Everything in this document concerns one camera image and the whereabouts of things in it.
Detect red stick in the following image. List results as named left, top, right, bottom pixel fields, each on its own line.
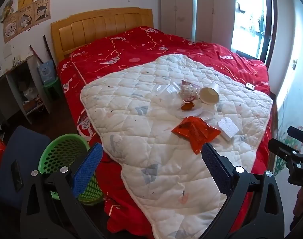
left=29, top=45, right=44, bottom=64

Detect paper cup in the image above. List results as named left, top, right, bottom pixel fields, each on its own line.
left=199, top=85, right=219, bottom=104

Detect white desk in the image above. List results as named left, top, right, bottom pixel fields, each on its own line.
left=0, top=55, right=52, bottom=125

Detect white plate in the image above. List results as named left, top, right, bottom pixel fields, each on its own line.
left=176, top=102, right=204, bottom=119

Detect window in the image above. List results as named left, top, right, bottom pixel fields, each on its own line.
left=230, top=0, right=278, bottom=66

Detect white quilted mat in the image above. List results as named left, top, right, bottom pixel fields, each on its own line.
left=80, top=53, right=274, bottom=239

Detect green plastic basket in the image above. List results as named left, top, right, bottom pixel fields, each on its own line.
left=38, top=134, right=104, bottom=205

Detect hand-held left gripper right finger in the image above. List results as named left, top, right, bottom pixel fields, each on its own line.
left=199, top=142, right=285, bottom=239

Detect large pink snack packet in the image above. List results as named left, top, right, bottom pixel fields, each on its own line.
left=179, top=80, right=201, bottom=104

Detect red patterned duvet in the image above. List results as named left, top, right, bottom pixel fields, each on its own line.
left=56, top=26, right=272, bottom=239

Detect light blue bag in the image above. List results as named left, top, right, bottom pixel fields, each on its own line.
left=37, top=61, right=58, bottom=84

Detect black phone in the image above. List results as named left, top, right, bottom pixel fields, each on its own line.
left=11, top=160, right=24, bottom=193

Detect green stool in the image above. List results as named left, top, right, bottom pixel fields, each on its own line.
left=43, top=77, right=63, bottom=100

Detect dark blue chair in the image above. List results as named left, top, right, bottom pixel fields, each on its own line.
left=0, top=126, right=52, bottom=210

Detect clear plastic container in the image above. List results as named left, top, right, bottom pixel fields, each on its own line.
left=153, top=83, right=182, bottom=105

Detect red snack packet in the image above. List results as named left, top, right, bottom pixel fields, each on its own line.
left=172, top=116, right=204, bottom=138
left=189, top=119, right=221, bottom=155

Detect clear plastic lid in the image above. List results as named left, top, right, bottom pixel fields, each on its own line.
left=196, top=104, right=216, bottom=121

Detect wooden headboard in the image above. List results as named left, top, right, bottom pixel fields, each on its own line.
left=51, top=7, right=154, bottom=64

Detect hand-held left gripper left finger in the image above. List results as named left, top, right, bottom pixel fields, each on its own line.
left=20, top=142, right=104, bottom=239

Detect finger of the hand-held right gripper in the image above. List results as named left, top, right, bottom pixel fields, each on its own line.
left=268, top=138, right=301, bottom=160
left=288, top=126, right=303, bottom=145

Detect white wardrobe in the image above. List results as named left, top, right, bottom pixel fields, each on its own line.
left=161, top=0, right=237, bottom=51

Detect white foam block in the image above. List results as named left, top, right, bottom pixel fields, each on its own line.
left=217, top=117, right=239, bottom=140

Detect cartoon wall posters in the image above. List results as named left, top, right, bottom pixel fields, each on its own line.
left=0, top=0, right=51, bottom=44

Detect orange snack wrapper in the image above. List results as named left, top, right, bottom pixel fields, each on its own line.
left=181, top=102, right=196, bottom=112

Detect black stick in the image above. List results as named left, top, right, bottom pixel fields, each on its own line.
left=43, top=35, right=57, bottom=71

